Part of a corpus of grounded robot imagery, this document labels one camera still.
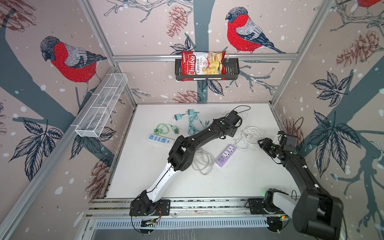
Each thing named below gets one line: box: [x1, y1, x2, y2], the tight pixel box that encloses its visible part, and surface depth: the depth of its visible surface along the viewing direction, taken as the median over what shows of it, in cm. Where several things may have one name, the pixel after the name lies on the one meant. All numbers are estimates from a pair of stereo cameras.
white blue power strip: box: [147, 133, 176, 147], surface depth 100 cm
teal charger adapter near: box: [174, 114, 185, 121], surface depth 113 cm
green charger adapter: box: [171, 126, 179, 134], surface depth 103 cm
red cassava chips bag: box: [181, 50, 227, 82], surface depth 90 cm
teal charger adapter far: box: [185, 109, 196, 116], surface depth 116 cm
